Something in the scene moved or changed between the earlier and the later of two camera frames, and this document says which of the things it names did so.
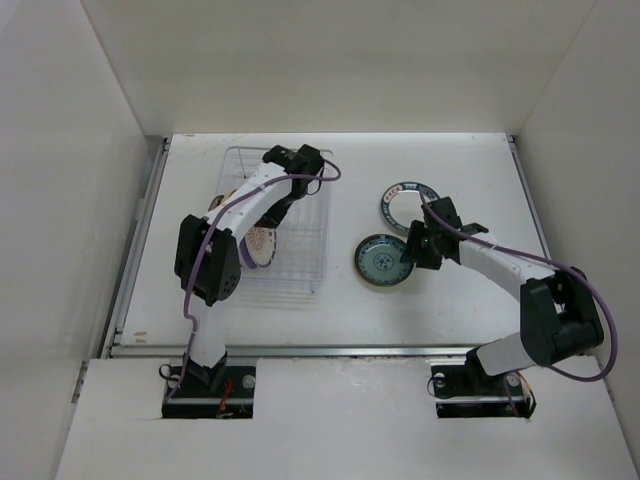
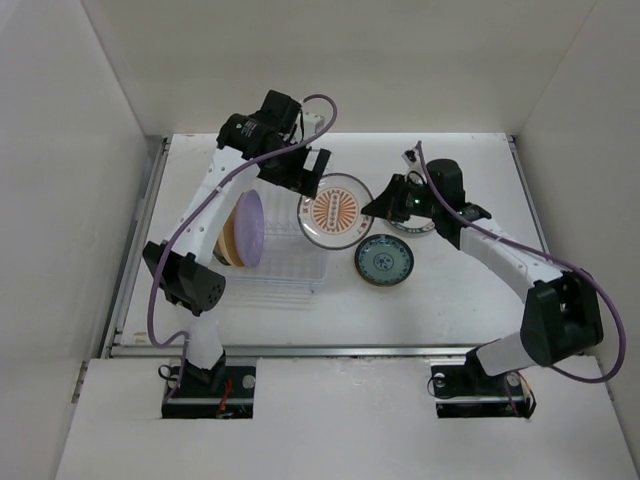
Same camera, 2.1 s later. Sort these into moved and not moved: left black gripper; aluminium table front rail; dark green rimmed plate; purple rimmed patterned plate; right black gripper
Moved: right black gripper; left black gripper; purple rimmed patterned plate
Not moved: dark green rimmed plate; aluminium table front rail
